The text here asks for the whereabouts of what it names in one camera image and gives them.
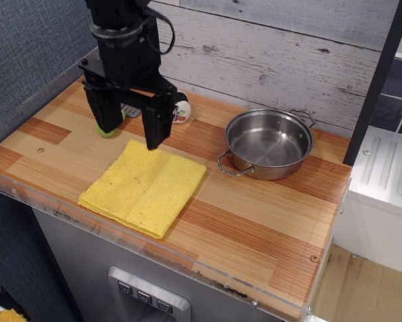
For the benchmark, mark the clear acrylic front guard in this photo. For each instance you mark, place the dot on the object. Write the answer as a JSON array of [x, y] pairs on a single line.
[[239, 289]]

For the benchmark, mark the dark right post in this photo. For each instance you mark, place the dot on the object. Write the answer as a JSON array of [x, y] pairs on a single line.
[[383, 67]]

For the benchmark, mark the yellow object bottom left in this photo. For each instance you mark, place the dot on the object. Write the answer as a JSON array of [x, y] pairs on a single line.
[[11, 316]]

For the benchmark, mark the green handled grey spatula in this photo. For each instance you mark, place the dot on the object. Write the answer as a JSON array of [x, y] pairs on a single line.
[[126, 111]]

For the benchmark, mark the white toy food item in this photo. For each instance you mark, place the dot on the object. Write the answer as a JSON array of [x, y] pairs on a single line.
[[182, 108]]

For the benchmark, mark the white toy sink unit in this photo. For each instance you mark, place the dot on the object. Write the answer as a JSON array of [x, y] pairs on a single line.
[[370, 219]]

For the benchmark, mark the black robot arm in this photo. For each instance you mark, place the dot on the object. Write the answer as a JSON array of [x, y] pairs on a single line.
[[121, 8]]

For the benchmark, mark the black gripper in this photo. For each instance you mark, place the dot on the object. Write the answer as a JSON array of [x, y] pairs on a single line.
[[127, 71]]

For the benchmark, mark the yellow cloth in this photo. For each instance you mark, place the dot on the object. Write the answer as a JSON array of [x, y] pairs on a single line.
[[143, 189]]

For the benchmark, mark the silver dispenser button panel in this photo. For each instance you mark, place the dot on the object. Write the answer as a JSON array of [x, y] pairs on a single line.
[[137, 299]]

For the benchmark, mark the grey toy fridge cabinet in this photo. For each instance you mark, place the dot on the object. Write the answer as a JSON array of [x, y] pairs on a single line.
[[84, 260]]

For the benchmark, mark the stainless steel pot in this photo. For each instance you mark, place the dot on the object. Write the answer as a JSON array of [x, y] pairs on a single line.
[[266, 143]]

